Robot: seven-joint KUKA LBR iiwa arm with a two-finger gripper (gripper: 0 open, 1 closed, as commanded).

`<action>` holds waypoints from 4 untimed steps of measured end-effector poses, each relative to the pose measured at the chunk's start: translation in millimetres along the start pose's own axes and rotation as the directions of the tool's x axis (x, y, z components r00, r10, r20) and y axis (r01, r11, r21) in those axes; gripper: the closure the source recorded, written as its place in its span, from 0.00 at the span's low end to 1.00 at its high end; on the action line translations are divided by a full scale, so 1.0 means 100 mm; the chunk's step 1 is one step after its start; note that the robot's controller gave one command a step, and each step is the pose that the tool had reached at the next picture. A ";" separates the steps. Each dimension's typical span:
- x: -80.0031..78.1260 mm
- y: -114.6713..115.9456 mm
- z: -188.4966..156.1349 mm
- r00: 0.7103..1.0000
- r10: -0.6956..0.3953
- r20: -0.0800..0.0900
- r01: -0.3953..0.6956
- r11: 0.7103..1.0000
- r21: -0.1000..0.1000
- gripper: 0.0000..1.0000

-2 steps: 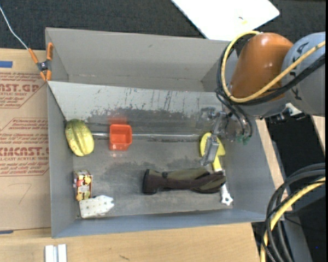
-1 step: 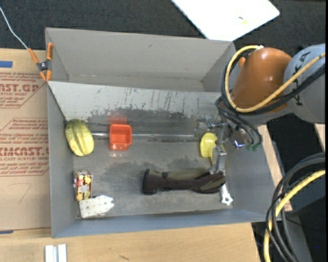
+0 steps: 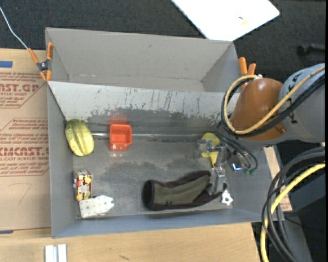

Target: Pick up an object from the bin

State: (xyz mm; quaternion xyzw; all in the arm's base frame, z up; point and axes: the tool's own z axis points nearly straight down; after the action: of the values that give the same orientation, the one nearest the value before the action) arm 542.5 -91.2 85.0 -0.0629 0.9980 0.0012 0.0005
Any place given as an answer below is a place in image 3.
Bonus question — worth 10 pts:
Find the orange plastic cup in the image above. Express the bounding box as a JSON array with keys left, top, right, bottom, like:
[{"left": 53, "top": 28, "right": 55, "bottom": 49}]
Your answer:
[{"left": 108, "top": 123, "right": 133, "bottom": 152}]

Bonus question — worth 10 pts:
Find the yellow-green toy starfruit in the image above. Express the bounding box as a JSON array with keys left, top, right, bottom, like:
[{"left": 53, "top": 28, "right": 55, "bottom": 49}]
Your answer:
[{"left": 65, "top": 118, "right": 95, "bottom": 157}]

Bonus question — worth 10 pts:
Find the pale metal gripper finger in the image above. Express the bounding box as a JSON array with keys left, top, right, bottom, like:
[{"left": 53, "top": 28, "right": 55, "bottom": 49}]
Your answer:
[
  {"left": 210, "top": 167, "right": 228, "bottom": 195},
  {"left": 196, "top": 138, "right": 222, "bottom": 160}
]

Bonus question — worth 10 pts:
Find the green and brown mitten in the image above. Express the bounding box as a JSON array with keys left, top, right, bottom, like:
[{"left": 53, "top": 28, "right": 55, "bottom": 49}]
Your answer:
[{"left": 142, "top": 170, "right": 225, "bottom": 211}]

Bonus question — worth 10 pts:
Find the white star-shaped knob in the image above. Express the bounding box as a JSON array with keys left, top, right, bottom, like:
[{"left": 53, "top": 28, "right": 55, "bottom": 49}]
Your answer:
[{"left": 220, "top": 189, "right": 234, "bottom": 206}]

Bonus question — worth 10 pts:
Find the brown cardboard board red print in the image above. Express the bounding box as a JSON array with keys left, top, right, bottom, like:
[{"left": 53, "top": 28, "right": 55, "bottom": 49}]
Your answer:
[{"left": 0, "top": 47, "right": 52, "bottom": 234}]

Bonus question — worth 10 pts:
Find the grey metal bin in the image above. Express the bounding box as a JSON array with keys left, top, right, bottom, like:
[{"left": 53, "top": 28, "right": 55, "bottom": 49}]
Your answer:
[{"left": 45, "top": 27, "right": 277, "bottom": 239}]

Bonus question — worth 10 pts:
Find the small colourful printed box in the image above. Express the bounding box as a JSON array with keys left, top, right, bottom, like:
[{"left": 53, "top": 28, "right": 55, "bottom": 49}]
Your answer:
[{"left": 72, "top": 170, "right": 93, "bottom": 201}]

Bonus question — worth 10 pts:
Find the yellow toy fruit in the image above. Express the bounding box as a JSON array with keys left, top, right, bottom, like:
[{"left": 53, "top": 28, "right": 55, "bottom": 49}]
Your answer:
[{"left": 201, "top": 132, "right": 221, "bottom": 168}]

